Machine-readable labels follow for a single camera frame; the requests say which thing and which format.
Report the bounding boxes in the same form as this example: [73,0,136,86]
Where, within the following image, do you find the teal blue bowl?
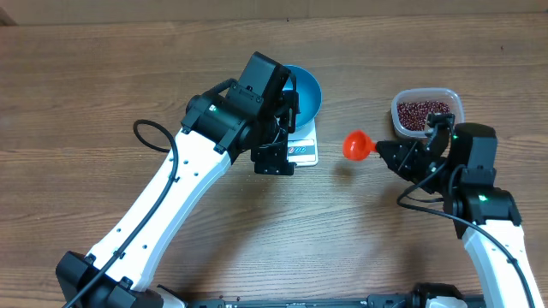
[285,64,323,131]

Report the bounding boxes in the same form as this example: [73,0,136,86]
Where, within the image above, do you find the white digital kitchen scale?
[288,120,319,167]

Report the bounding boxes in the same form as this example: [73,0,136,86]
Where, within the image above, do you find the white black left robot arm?
[56,52,299,307]

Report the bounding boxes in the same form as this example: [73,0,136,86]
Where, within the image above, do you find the orange measuring scoop blue handle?
[342,130,377,162]

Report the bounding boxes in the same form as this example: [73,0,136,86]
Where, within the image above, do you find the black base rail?
[158,281,488,308]

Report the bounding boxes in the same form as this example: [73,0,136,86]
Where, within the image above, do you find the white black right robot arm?
[375,123,543,307]

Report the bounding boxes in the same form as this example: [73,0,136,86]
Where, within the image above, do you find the clear plastic bean container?
[390,87,465,139]

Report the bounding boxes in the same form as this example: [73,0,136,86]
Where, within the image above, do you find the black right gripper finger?
[380,154,402,173]
[375,140,407,155]

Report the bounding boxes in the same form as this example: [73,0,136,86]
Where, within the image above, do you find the red adzuki beans in container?
[396,100,450,131]

